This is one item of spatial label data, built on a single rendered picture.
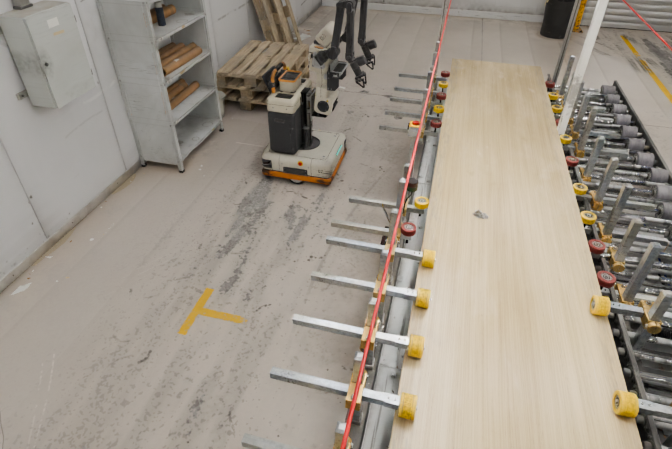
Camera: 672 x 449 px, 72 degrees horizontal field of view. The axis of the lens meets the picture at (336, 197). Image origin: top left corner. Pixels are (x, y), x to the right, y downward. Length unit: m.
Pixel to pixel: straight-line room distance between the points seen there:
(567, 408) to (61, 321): 2.95
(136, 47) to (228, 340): 2.48
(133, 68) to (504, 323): 3.50
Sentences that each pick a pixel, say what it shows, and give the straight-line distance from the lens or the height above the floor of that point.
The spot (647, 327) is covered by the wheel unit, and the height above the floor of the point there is 0.95.
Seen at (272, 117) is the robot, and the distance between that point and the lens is 4.10.
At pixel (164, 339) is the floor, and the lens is 3.24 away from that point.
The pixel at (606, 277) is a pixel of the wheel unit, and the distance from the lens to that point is 2.50.
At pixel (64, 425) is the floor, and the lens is 3.12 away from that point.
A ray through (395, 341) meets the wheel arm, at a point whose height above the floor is 0.96.
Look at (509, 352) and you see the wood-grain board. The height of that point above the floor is 0.90.
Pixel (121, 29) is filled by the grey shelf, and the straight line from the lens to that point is 4.32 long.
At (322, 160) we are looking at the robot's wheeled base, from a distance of 4.15.
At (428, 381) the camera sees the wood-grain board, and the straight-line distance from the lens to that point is 1.87.
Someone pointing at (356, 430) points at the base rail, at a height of 0.70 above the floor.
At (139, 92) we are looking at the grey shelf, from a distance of 4.48.
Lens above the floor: 2.45
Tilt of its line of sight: 36 degrees down
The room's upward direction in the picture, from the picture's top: 1 degrees clockwise
